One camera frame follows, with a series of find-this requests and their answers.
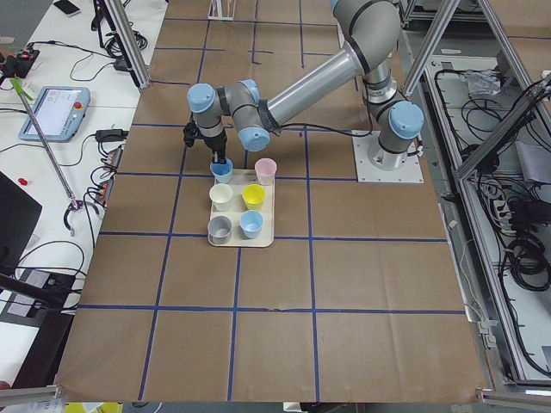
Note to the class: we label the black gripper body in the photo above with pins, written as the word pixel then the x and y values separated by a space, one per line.
pixel 214 141

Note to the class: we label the pink plastic cup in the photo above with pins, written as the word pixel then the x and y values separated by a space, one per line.
pixel 265 169

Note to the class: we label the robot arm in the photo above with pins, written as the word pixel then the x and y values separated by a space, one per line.
pixel 371 31

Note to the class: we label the cream plastic cup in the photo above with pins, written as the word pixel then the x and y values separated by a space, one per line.
pixel 221 195

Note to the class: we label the yellow plastic cup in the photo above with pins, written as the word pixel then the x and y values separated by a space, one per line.
pixel 253 196

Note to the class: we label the grey plastic cup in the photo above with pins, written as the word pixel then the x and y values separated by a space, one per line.
pixel 219 230

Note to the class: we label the light blue plastic cup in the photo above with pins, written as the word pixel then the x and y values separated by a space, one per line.
pixel 251 223

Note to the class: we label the cream rabbit tray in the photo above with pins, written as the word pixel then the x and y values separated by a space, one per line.
pixel 240 179

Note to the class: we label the left teach pendant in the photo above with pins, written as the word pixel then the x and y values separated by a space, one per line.
pixel 59 111

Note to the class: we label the smartphone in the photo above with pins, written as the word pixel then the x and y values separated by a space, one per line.
pixel 67 7

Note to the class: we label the green plastic grabber tool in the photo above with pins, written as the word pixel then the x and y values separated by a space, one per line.
pixel 16 83

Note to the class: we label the white wire cup rack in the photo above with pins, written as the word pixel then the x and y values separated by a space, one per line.
pixel 222 10

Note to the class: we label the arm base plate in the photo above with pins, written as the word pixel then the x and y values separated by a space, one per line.
pixel 374 165

